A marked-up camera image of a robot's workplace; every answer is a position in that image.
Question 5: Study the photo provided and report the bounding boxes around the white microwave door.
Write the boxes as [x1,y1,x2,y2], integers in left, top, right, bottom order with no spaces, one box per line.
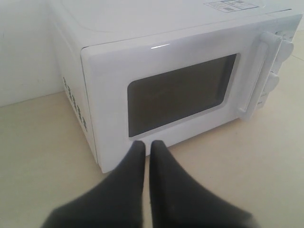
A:
[80,14,302,173]

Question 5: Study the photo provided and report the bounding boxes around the upper white control knob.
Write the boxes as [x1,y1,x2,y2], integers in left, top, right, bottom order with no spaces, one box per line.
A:
[276,39,294,66]

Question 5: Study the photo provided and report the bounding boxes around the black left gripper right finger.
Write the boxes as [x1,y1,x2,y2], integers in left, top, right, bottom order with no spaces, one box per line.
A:
[149,140,256,228]

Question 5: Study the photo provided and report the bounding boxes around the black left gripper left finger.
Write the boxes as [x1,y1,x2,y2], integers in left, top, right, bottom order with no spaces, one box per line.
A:
[44,141,145,228]

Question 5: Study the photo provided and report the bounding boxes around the lower white timer knob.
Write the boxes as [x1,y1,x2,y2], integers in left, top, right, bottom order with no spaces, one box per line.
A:
[264,72,280,93]

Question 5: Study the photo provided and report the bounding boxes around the white microwave oven body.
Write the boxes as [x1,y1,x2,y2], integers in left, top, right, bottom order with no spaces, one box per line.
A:
[47,0,303,163]

